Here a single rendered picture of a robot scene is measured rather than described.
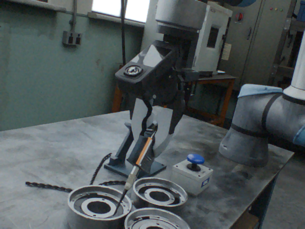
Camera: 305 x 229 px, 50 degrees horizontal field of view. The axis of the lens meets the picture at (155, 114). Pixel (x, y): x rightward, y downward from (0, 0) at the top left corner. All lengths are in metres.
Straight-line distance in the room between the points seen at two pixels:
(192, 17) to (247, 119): 0.53
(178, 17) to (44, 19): 1.93
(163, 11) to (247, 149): 0.59
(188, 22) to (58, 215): 0.37
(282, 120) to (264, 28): 3.48
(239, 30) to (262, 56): 0.44
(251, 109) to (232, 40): 3.52
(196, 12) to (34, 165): 0.46
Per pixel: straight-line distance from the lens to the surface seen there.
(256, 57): 4.35
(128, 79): 0.45
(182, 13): 0.50
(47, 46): 2.43
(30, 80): 2.40
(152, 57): 0.49
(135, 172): 0.54
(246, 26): 4.42
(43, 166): 0.75
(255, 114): 0.96
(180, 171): 0.72
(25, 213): 0.59
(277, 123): 0.93
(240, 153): 0.99
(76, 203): 0.57
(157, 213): 0.57
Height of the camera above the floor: 1.13
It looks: 14 degrees down
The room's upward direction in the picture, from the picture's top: 12 degrees clockwise
